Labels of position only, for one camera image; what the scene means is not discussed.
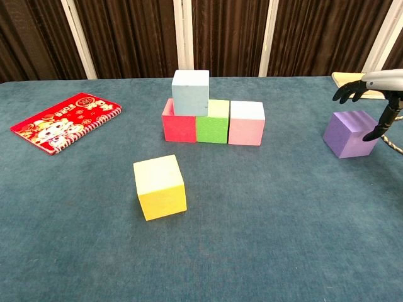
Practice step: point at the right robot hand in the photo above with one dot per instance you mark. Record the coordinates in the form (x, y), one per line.
(384, 81)

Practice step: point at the purple block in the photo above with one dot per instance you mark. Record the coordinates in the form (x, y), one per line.
(346, 138)

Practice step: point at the pink foam cube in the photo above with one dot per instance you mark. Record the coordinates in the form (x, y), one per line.
(246, 129)

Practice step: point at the light blue block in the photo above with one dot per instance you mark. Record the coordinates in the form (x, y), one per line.
(190, 94)

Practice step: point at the pink block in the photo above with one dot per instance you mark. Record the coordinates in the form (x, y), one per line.
(179, 129)

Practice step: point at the yellow block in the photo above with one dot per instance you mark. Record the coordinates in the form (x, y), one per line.
(160, 195)

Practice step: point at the brown kraft paper notepad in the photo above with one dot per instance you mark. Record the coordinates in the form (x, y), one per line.
(346, 78)

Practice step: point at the green foam cube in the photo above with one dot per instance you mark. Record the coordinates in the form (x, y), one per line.
(212, 129)

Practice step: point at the teal felt table cover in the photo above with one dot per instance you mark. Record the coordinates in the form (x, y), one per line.
(220, 251)

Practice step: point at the dark brown pleated curtain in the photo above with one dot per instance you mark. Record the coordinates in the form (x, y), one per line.
(132, 37)

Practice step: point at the red spiral cartoon notebook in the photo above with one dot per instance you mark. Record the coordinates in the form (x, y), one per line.
(63, 122)

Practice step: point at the white partition frame post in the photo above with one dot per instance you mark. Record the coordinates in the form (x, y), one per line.
(182, 37)
(78, 41)
(267, 41)
(381, 37)

